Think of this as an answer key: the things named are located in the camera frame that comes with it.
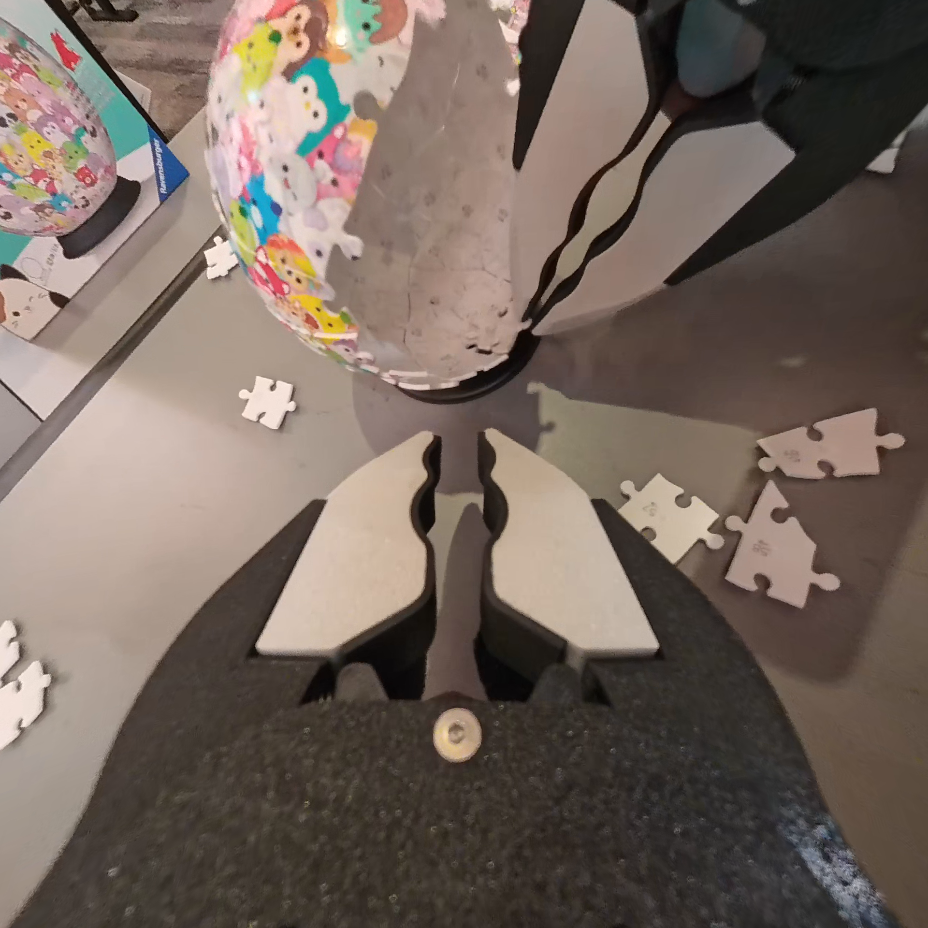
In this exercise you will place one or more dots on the white puzzle piece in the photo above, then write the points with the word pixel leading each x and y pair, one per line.
pixel 7 645
pixel 776 551
pixel 268 402
pixel 671 518
pixel 25 696
pixel 221 259

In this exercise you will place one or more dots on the joined white puzzle pieces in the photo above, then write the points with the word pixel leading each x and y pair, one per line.
pixel 834 446

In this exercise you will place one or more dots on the colourful 3D puzzle ball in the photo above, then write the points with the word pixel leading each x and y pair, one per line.
pixel 435 217

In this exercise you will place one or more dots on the black ball stand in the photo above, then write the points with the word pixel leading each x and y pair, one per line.
pixel 471 384

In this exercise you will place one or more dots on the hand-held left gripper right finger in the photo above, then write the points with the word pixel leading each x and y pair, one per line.
pixel 565 573

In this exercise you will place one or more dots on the colourful puzzle box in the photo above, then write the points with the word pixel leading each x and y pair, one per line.
pixel 65 145

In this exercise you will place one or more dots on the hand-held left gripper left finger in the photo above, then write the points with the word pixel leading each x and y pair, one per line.
pixel 355 573

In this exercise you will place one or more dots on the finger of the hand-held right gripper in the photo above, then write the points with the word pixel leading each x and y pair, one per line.
pixel 580 109
pixel 689 210

